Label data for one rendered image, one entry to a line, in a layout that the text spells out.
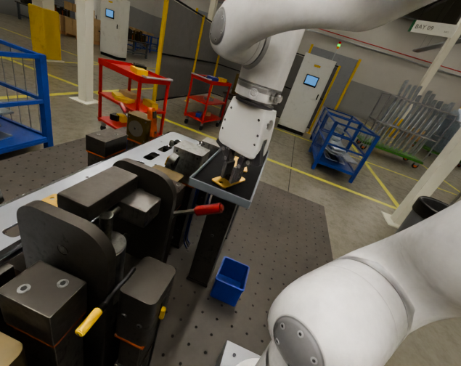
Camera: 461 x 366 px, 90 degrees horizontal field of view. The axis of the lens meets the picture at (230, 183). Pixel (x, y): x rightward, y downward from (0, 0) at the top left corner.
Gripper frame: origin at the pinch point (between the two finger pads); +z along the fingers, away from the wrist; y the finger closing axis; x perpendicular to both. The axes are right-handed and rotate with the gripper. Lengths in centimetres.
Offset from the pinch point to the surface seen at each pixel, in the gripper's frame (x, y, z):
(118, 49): -479, 941, 77
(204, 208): 10.0, -2.8, 4.8
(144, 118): -20, 64, 12
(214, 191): 5.9, -1.1, 3.0
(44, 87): -35, 239, 50
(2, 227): 34.6, 24.2, 18.7
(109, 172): 22.9, 8.0, -0.1
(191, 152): -10.3, 22.9, 7.6
